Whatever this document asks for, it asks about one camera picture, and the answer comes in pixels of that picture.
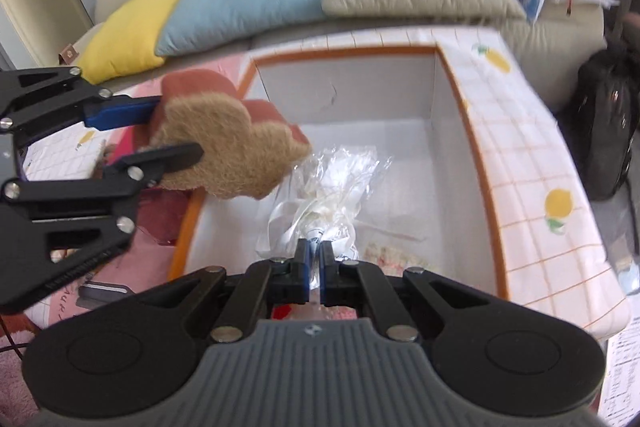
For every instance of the pink printed blanket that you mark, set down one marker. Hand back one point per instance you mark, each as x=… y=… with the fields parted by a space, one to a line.
x=220 y=67

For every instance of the black backpack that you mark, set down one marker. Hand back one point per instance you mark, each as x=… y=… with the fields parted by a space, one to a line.
x=607 y=122

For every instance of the white printed paper sheet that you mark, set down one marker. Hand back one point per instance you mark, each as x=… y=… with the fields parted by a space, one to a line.
x=622 y=367

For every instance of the pink fluffy rug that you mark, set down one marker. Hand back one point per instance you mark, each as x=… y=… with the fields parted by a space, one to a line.
x=12 y=372

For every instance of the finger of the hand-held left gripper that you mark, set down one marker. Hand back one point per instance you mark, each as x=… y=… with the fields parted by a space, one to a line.
x=120 y=111
x=165 y=159

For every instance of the pale floral fabric packet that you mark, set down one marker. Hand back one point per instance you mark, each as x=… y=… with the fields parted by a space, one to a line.
x=395 y=253

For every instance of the clear plastic bag white contents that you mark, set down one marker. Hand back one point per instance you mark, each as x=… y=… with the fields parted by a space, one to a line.
x=330 y=187

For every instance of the white storage box orange trim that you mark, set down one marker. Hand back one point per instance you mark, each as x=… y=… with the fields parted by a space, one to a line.
x=505 y=147

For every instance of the small brown card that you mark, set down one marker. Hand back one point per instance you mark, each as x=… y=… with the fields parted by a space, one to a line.
x=68 y=53

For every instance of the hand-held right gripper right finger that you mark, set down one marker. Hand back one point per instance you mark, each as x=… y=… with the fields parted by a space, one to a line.
x=326 y=272

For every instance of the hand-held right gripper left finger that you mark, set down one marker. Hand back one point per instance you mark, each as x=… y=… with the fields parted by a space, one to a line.
x=303 y=269

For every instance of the yellow pillow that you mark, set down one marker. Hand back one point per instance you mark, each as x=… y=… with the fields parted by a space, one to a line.
x=130 y=32

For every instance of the brown and red plush toy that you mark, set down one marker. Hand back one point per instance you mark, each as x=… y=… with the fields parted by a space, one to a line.
x=225 y=137

